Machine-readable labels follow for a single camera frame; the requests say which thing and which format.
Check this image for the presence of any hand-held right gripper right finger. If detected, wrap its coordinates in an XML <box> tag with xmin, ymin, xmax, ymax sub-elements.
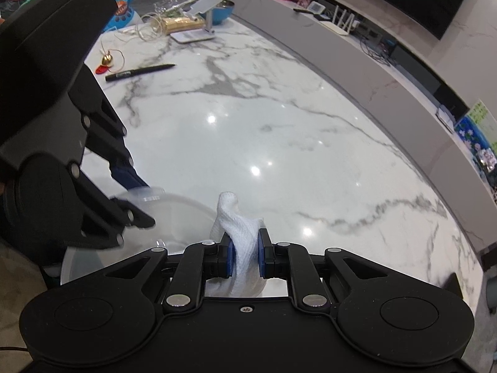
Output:
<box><xmin>258</xmin><ymin>228</ymin><xmax>389</xmax><ymax>313</ymax></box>

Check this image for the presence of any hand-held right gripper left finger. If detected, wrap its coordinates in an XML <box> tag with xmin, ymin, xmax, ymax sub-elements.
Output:
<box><xmin>104</xmin><ymin>233</ymin><xmax>235</xmax><ymax>313</ymax></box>

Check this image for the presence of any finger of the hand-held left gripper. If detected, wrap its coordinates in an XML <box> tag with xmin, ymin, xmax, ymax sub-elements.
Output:
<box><xmin>83</xmin><ymin>96</ymin><xmax>151</xmax><ymax>192</ymax></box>
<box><xmin>69</xmin><ymin>162</ymin><xmax>157</xmax><ymax>250</ymax></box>

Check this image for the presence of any white cloth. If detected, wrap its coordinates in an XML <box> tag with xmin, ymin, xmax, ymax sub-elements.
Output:
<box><xmin>206</xmin><ymin>191</ymin><xmax>269</xmax><ymax>299</ymax></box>

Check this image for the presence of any clear plastic bowl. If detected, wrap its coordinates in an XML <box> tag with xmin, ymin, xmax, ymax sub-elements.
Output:
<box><xmin>60</xmin><ymin>186</ymin><xmax>224</xmax><ymax>286</ymax></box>

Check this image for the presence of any blue bowl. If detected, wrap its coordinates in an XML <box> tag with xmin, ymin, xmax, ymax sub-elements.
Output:
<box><xmin>212</xmin><ymin>0</ymin><xmax>236</xmax><ymax>25</ymax></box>

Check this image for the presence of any gold bell with red tag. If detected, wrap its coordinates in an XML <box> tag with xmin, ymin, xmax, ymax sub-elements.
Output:
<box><xmin>94</xmin><ymin>48</ymin><xmax>125</xmax><ymax>76</ymax></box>

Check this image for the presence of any black marker pen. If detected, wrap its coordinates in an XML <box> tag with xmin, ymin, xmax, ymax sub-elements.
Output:
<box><xmin>105</xmin><ymin>63</ymin><xmax>176</xmax><ymax>82</ymax></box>

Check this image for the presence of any blue snack bag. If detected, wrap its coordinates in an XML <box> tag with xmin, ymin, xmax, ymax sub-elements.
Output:
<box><xmin>102</xmin><ymin>0</ymin><xmax>142</xmax><ymax>32</ymax></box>

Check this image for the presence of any gold foil packet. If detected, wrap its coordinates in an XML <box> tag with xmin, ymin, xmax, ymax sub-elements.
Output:
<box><xmin>160</xmin><ymin>15</ymin><xmax>206</xmax><ymax>34</ymax></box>

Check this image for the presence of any white phone stand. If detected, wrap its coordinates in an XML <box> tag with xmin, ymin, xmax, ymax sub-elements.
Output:
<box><xmin>170</xmin><ymin>0</ymin><xmax>225</xmax><ymax>43</ymax></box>

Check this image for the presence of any white router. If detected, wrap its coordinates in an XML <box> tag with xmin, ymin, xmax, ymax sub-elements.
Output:
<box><xmin>320</xmin><ymin>6</ymin><xmax>360</xmax><ymax>37</ymax></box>

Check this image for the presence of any colourful flower picture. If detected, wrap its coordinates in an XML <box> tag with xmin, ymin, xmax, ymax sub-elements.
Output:
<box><xmin>454</xmin><ymin>99</ymin><xmax>497</xmax><ymax>175</ymax></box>

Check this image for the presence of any black set-top box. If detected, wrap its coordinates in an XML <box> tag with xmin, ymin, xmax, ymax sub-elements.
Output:
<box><xmin>390</xmin><ymin>44</ymin><xmax>443</xmax><ymax>84</ymax></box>

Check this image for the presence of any black box device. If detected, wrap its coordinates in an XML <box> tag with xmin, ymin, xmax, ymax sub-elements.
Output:
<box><xmin>432</xmin><ymin>81</ymin><xmax>469</xmax><ymax>123</ymax></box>

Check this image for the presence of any black cable bundle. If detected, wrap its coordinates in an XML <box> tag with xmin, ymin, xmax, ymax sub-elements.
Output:
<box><xmin>361</xmin><ymin>33</ymin><xmax>393</xmax><ymax>63</ymax></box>

